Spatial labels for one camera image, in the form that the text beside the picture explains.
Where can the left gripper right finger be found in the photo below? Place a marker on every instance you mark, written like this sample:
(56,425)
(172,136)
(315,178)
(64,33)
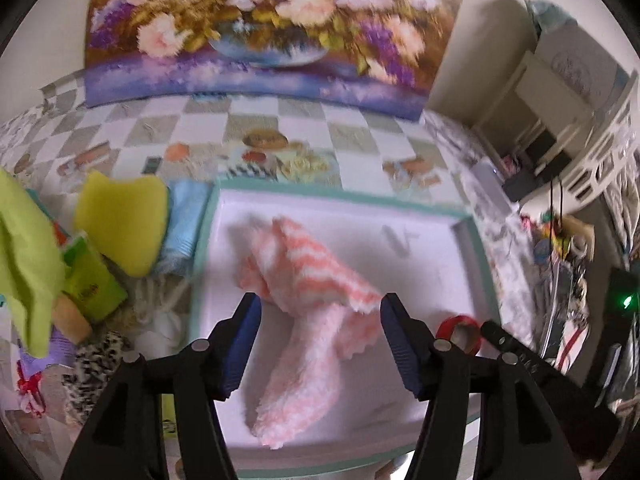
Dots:
(410,342)

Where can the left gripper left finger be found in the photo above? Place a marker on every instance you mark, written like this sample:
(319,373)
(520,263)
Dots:
(230,344)

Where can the pink striped fuzzy sock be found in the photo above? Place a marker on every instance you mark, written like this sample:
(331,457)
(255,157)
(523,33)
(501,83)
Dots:
(335,314)

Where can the leopard print scrunchie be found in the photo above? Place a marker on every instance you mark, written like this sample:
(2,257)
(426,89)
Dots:
(95,362)

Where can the light blue cloth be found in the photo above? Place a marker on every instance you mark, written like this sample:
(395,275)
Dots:
(187,205)

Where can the green tissue pack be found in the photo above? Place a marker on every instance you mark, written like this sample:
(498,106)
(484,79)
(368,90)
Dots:
(89,282)

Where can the yellow sponge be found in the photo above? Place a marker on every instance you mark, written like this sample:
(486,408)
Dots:
(125,220)

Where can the lime green cloth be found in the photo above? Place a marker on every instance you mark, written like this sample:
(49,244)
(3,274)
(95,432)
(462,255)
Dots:
(32,268)

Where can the white teal-rimmed tray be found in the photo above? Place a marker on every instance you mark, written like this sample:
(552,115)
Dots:
(431,257)

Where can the black electronic device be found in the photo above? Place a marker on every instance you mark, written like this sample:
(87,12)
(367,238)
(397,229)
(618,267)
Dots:
(621,304)

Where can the checkered patterned tablecloth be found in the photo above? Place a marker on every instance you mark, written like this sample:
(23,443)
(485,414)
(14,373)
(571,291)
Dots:
(51,148)

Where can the white shelf cabinet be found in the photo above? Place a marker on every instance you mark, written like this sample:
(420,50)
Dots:
(565,125)

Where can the floral painting canvas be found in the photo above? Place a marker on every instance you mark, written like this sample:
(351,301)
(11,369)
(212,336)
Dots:
(379,55)

